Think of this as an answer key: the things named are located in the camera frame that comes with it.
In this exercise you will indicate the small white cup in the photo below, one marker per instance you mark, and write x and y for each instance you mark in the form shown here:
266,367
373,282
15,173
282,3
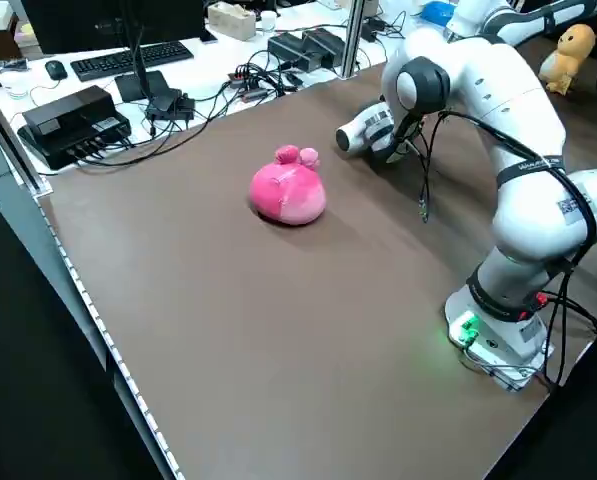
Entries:
268,22

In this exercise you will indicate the orange plush toy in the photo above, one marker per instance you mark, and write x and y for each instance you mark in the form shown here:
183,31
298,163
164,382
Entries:
568,55

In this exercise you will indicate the black ribbed power brick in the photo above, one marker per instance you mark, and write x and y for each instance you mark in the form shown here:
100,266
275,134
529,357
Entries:
325,45
288,50

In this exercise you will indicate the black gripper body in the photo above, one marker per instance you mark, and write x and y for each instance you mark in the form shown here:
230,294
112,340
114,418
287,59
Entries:
390,159

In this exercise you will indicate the black keyboard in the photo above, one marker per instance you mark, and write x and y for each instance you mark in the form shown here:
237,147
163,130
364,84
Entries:
133,60

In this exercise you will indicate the black computer monitor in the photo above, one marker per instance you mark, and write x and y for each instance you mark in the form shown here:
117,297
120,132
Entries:
103,25

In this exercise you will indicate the aluminium frame post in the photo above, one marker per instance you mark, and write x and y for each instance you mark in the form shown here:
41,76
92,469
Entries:
13,140
353,35

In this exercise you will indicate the black computer mouse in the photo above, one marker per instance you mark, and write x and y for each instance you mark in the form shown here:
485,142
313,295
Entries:
56,69

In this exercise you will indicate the black usb hub strip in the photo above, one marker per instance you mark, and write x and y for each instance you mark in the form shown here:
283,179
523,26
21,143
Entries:
258,85

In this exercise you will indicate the pink plush toy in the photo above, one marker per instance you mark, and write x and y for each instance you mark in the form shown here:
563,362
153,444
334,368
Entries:
288,195

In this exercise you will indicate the black power adapter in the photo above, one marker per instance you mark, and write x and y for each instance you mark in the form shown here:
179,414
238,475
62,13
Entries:
170,106

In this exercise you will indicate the blue plastic tray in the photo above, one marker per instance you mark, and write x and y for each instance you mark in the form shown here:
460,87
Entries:
438,11

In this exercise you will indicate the black hub box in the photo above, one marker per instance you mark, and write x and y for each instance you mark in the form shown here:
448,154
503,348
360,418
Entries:
73,125

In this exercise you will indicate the cardboard tissue box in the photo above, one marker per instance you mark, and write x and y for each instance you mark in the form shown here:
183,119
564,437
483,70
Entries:
233,20

